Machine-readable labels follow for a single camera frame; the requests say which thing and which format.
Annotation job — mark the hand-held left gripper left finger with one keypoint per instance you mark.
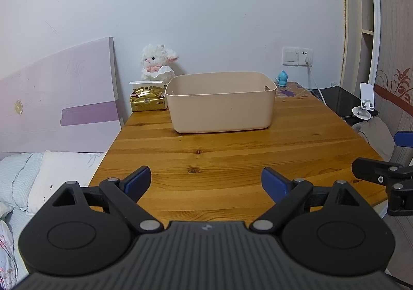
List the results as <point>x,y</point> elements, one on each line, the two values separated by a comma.
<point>137,180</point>

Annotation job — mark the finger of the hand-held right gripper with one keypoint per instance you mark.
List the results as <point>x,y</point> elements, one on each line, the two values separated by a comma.
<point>366,169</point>
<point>405,140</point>

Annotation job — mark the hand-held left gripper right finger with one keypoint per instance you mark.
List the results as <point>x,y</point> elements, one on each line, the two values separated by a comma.
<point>274,182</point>

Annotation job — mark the beige plastic storage bin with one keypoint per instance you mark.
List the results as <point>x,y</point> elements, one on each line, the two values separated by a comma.
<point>222,112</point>

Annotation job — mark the grey cloth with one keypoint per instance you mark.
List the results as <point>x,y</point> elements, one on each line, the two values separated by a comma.
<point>376,136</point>

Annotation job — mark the white phone stand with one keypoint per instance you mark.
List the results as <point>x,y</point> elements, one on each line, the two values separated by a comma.
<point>367,94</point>

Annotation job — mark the white pillow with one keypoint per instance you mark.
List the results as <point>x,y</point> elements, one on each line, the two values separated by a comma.
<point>64,177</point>

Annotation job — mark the black side table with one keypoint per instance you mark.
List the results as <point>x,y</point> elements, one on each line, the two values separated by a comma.
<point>338,101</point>

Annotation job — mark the gold foil packet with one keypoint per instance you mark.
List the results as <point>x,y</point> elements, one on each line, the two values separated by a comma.
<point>148,101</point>

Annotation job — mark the purple floral table mat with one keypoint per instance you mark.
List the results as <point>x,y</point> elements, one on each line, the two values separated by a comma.
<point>292,91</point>

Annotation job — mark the white flat box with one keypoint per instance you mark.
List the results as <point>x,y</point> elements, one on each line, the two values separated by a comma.
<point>145,83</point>

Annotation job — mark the small blue toy figure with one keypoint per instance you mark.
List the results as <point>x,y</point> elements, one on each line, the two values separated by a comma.
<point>283,78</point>

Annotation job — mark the cream wardrobe with shelf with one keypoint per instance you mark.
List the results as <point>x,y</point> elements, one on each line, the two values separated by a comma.
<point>393,35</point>

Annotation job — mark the purple bed headboard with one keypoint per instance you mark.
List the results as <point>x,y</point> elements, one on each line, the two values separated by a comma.
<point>58,102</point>

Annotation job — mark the white plush lamb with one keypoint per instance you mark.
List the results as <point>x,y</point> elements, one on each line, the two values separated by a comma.
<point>156,62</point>

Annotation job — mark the light blue checked quilt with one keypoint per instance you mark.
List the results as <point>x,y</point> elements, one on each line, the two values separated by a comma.
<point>17,177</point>

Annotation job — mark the floral bed sheet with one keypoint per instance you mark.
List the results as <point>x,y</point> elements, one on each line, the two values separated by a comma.
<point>9,244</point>

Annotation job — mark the white wall switch socket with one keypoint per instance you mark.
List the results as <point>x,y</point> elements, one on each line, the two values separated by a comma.
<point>292,56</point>

